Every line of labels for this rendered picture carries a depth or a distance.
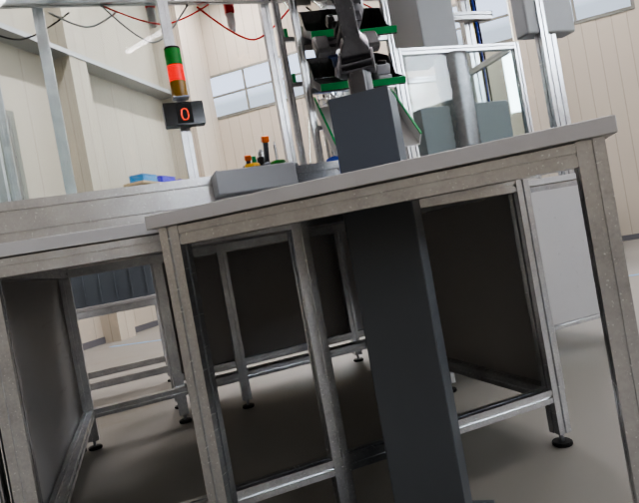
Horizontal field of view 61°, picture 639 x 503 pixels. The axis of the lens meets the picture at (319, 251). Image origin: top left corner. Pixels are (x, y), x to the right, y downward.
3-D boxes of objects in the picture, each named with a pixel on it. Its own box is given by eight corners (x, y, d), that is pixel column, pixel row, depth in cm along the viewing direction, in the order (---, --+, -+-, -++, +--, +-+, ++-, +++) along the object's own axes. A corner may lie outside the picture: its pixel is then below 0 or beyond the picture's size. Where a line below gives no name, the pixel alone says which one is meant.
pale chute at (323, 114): (376, 150, 163) (377, 137, 160) (334, 156, 161) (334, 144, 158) (351, 104, 182) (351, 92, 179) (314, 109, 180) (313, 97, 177)
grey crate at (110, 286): (157, 293, 327) (150, 255, 326) (44, 315, 306) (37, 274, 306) (155, 291, 367) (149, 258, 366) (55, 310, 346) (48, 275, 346)
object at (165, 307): (542, 326, 331) (518, 188, 330) (179, 425, 259) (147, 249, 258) (503, 321, 366) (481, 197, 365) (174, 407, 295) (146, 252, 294)
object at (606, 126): (618, 131, 87) (615, 114, 87) (146, 230, 113) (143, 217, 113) (558, 168, 154) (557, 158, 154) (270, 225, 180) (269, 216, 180)
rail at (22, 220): (344, 195, 151) (337, 157, 151) (-15, 249, 122) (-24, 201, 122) (337, 198, 156) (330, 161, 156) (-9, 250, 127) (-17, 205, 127)
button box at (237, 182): (299, 184, 140) (295, 160, 139) (219, 195, 133) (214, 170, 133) (292, 188, 146) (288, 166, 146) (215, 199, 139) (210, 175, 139)
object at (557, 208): (637, 337, 269) (607, 168, 268) (447, 394, 233) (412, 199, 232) (540, 325, 333) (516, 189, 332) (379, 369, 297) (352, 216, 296)
